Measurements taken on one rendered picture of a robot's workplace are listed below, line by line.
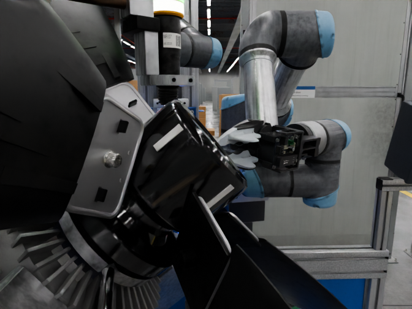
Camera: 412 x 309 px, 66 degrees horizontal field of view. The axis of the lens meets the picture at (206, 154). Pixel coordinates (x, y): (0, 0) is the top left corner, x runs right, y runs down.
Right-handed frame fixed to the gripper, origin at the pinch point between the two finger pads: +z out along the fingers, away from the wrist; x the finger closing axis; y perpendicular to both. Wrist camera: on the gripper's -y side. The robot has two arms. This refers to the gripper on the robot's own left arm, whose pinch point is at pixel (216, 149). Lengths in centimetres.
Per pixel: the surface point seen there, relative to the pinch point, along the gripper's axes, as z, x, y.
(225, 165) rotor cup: 15.9, -5.0, 19.3
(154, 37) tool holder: 14.4, -16.1, 3.8
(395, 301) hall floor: -168, 120, -11
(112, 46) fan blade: 17.4, -14.9, -1.1
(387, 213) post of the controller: -52, 21, 11
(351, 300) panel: -47, 47, 8
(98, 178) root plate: 25.9, -4.5, 15.9
